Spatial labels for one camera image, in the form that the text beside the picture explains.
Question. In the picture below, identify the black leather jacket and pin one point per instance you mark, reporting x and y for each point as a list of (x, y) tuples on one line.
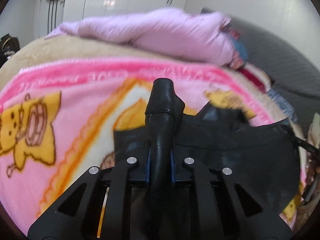
[(162, 100)]

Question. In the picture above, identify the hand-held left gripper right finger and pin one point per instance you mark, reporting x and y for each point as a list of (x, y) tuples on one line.
[(182, 172)]

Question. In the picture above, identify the grey quilted bed cover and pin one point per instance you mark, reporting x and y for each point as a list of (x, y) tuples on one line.
[(277, 62)]

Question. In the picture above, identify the pink cartoon printed blanket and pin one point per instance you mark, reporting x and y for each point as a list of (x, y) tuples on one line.
[(82, 87)]

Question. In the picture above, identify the dark red cloth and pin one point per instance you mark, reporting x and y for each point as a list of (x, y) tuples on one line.
[(255, 78)]

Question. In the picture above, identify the brown handbag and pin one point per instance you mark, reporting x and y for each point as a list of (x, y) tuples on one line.
[(7, 47)]

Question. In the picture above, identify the pale pink quilt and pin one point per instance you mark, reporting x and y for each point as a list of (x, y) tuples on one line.
[(162, 32)]

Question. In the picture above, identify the pale folded clothes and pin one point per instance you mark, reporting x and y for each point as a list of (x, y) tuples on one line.
[(314, 127)]

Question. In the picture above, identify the floral patterned pillow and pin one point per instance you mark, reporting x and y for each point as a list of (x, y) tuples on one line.
[(240, 52)]

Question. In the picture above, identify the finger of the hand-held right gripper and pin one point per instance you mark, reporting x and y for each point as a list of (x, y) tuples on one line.
[(306, 145)]

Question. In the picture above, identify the blue white patterned cloth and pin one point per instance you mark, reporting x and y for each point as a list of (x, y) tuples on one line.
[(283, 105)]

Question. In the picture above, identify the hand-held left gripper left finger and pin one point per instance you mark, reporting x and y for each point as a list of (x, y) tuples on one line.
[(136, 172)]

